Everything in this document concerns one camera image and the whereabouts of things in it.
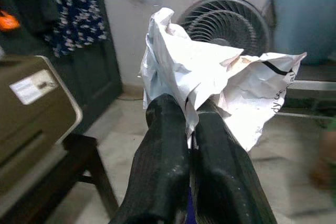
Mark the orange object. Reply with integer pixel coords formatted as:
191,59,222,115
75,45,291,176
0,10,21,32

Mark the black floor fan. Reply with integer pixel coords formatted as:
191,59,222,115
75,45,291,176
176,0,271,58

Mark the dark wooden stool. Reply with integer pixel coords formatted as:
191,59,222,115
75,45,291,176
0,133,119,224

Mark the light blue cloth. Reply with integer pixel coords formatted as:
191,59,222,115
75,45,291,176
270,0,336,66

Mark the dark blue floral garment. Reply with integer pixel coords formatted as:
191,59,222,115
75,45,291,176
43,0,108,58

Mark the white paper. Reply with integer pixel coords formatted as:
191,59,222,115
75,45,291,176
139,7,308,153

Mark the white rack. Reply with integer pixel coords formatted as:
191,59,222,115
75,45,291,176
278,79,336,120

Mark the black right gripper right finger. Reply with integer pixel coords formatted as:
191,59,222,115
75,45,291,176
190,103,278,224

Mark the dark green door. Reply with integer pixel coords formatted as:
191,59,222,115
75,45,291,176
0,0,124,135

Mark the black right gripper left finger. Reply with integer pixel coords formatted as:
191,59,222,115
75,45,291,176
110,94,191,224

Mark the grey box with label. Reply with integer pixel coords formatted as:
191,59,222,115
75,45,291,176
0,55,83,196

